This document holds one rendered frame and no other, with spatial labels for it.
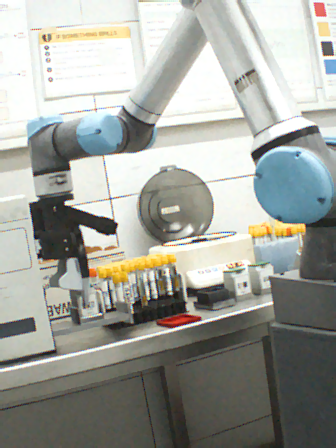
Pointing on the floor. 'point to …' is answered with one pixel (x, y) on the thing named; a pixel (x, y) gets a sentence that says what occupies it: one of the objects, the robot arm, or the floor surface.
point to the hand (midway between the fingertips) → (83, 297)
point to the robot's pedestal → (307, 384)
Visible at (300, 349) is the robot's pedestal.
